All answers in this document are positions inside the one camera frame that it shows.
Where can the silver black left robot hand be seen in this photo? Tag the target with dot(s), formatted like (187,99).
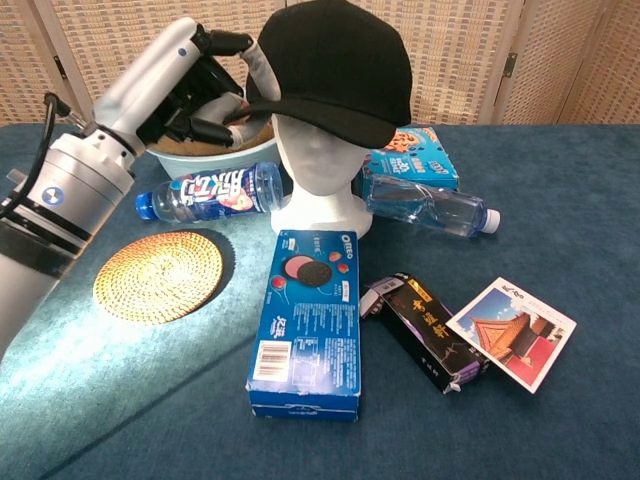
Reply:
(150,75)

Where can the black baseball cap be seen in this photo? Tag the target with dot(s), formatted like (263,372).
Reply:
(340,65)

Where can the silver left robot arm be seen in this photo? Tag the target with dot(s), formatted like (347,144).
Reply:
(65,200)

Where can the woven folding screen panel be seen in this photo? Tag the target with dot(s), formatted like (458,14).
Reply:
(560,60)
(100,30)
(450,50)
(625,60)
(20,60)

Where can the dark metal screen hinge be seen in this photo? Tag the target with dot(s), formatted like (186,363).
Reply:
(510,62)
(60,67)

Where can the light blue plastic basin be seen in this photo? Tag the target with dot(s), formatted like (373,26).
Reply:
(210,162)

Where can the brown plush toy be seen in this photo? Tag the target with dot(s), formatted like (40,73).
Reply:
(255,137)

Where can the blue labelled drink bottle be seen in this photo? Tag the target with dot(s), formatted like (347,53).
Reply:
(215,195)

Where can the white foam mannequin head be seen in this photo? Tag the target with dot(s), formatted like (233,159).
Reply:
(320,175)

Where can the round woven rattan coaster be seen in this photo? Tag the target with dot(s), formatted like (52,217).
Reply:
(160,277)

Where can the blue chocolate chip cookie box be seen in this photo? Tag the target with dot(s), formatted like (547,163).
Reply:
(425,160)

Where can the blue Oreo box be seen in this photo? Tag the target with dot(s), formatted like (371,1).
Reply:
(310,320)

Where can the clear plastic water bottle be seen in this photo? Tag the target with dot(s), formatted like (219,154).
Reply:
(435,207)

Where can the black box with gold lettering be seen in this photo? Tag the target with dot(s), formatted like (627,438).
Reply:
(425,325)

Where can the blue tablecloth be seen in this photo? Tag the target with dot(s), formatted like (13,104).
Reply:
(540,225)

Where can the postcard with red building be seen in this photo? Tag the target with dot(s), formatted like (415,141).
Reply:
(515,335)

